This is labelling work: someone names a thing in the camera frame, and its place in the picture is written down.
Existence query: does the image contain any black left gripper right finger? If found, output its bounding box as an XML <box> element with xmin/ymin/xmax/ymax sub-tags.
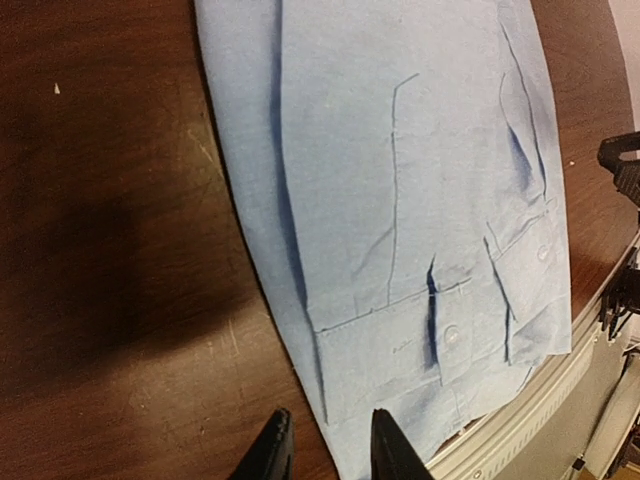
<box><xmin>370</xmin><ymin>409</ymin><xmax>433</xmax><ymax>480</ymax></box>

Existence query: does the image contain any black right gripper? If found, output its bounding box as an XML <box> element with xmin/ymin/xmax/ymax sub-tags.
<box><xmin>597</xmin><ymin>131</ymin><xmax>640</xmax><ymax>208</ymax></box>

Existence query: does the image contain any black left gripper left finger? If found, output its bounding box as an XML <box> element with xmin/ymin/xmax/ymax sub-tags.
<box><xmin>234</xmin><ymin>408</ymin><xmax>294</xmax><ymax>480</ymax></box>

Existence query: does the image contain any light blue long sleeve shirt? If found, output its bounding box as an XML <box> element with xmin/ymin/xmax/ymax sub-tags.
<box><xmin>195</xmin><ymin>1</ymin><xmax>572</xmax><ymax>479</ymax></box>

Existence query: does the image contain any front aluminium rail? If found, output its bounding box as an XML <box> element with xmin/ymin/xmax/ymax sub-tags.
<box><xmin>426</xmin><ymin>238</ymin><xmax>639</xmax><ymax>479</ymax></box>

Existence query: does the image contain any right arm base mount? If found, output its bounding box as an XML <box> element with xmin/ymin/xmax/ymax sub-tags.
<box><xmin>599</xmin><ymin>266</ymin><xmax>639</xmax><ymax>341</ymax></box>

